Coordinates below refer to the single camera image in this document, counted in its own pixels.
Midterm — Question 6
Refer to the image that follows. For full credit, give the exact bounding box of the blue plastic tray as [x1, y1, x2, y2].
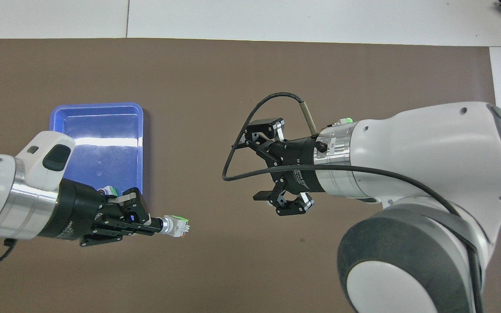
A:
[49, 103, 144, 197]

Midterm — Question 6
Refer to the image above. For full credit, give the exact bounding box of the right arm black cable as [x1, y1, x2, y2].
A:
[222, 92, 485, 313]

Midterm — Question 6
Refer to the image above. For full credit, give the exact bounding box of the brown table mat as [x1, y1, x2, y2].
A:
[0, 38, 501, 313]

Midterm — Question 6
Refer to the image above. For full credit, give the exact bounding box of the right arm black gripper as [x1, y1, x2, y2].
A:
[244, 117, 321, 217]

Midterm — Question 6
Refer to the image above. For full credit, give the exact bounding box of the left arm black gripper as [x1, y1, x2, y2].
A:
[37, 178, 167, 249]

